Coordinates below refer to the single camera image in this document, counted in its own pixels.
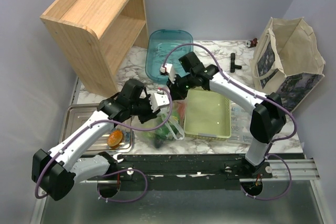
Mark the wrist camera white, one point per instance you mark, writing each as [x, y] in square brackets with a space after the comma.
[167, 69]
[159, 100]

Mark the small red black connector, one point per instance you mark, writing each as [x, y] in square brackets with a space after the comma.
[251, 43]

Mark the light green plastic basket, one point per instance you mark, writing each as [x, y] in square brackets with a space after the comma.
[207, 115]

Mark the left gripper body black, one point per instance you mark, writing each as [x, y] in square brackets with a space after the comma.
[143, 109]

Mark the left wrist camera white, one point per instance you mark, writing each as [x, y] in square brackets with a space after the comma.
[159, 100]

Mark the canvas tote bag with print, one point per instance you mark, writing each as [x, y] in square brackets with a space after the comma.
[286, 61]

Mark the orange glazed bread bun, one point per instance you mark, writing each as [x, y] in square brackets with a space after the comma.
[115, 138]

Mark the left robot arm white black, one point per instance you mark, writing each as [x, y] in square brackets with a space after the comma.
[56, 171]

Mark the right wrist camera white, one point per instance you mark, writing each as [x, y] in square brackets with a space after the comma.
[167, 69]

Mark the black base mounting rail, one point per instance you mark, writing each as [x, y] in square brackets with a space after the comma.
[185, 172]

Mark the aluminium frame rail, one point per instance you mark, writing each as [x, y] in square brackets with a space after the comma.
[291, 169]

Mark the teal transparent plastic bin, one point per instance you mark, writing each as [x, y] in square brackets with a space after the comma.
[161, 42]

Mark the clear plastic compartment box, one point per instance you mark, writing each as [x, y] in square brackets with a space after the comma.
[240, 124]

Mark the wooden shelf unit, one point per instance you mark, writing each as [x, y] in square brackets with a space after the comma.
[95, 36]

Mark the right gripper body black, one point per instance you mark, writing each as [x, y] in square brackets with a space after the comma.
[181, 86]

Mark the clear plastic grocery bag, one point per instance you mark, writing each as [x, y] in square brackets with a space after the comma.
[171, 131]

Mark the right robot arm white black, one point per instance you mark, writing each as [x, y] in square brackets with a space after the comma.
[267, 115]

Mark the black T-shaped pipe fitting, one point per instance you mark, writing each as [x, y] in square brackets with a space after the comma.
[233, 66]

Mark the red toy pepper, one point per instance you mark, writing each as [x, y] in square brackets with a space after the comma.
[179, 110]

